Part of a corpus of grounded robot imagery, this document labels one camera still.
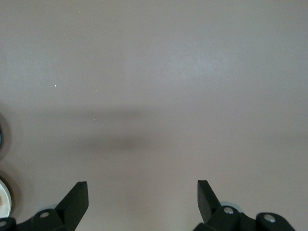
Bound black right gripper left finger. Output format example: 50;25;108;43
0;181;90;231

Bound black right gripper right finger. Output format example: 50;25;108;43
193;180;298;231

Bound beige round plate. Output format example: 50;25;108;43
0;170;15;217

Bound blue round plate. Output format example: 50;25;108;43
0;113;12;161

